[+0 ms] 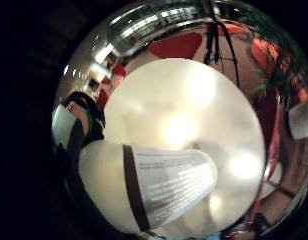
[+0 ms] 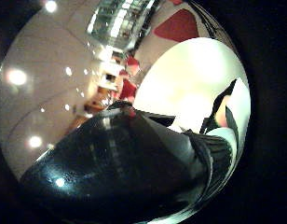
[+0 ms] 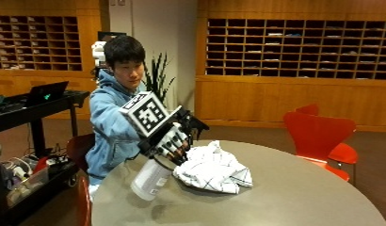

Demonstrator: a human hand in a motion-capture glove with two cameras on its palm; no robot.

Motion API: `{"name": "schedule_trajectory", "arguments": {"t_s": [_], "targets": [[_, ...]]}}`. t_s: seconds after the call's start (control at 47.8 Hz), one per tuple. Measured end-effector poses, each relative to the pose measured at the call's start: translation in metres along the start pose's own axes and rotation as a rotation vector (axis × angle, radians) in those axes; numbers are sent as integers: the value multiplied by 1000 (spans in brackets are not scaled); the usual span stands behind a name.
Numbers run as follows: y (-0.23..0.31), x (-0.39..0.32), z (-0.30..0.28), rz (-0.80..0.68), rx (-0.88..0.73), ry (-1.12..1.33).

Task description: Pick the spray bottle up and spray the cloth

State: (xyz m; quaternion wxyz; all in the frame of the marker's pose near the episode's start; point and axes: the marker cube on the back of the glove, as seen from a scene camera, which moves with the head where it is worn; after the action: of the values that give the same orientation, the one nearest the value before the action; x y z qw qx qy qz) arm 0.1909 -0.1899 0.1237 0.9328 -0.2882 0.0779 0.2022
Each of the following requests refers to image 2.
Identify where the large red wall panel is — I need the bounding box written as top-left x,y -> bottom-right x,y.
153,8 -> 200,43

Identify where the glass window front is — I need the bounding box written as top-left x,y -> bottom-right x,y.
86,0 -> 161,52

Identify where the red chair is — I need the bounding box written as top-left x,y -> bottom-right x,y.
126,55 -> 142,77
118,77 -> 138,101

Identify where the white counter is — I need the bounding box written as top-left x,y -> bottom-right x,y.
96,60 -> 126,91

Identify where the round ceiling lamp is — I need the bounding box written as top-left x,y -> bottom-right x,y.
27,135 -> 44,149
7,68 -> 28,87
44,0 -> 59,14

